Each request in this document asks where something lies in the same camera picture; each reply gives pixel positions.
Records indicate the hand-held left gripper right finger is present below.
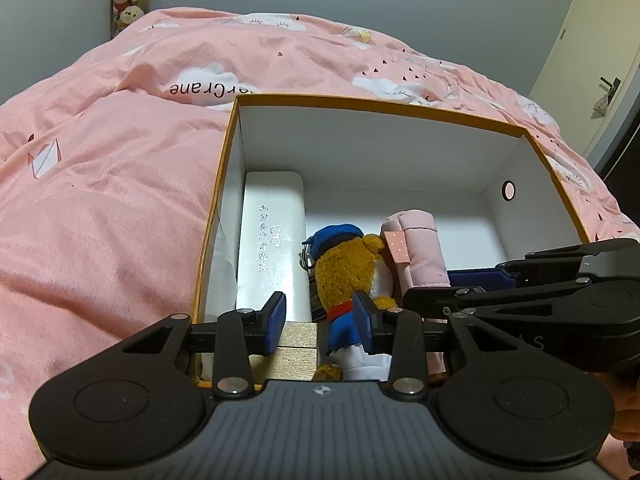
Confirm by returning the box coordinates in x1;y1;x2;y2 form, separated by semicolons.
351;290;523;401

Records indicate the pink plush cloth roll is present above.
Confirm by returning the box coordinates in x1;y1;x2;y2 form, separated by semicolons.
379;211;453;386

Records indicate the white glasses case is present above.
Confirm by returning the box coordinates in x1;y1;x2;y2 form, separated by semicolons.
235;171;313;323

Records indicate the brown teddy bear plush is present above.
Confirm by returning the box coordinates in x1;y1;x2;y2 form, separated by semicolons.
301;225;401;383

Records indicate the person's right hand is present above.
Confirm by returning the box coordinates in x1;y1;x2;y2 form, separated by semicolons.
607;372;640;453

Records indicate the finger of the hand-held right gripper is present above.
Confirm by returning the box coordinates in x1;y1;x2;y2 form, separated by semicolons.
403;280;592;320
446;237;640;291

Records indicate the dark wardrobe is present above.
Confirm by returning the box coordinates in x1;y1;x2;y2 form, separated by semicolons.
595;110;640;196

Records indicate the pink printed blanket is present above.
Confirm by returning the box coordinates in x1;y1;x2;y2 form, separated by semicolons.
0;7;640;480

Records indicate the beige door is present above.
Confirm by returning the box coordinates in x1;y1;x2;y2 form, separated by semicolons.
527;0;640;161

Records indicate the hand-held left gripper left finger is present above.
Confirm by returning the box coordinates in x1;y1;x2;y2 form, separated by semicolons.
121;290;288;399

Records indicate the small gold box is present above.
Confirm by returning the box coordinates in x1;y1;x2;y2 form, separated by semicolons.
249;321;321;383

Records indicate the orange cardboard box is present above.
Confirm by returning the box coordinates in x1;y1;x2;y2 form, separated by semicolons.
190;91;596;392

